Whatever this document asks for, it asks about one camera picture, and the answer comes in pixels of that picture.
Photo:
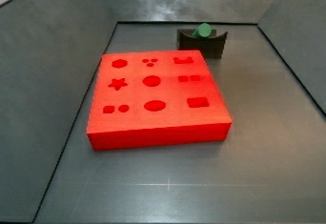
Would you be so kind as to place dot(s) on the black curved cradle stand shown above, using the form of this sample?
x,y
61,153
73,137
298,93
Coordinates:
x,y
211,45

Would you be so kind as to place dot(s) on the red shape sorter box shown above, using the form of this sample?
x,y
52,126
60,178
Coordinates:
x,y
155,99

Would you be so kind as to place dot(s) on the green cylinder peg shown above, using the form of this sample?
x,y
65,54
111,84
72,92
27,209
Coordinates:
x,y
202,31

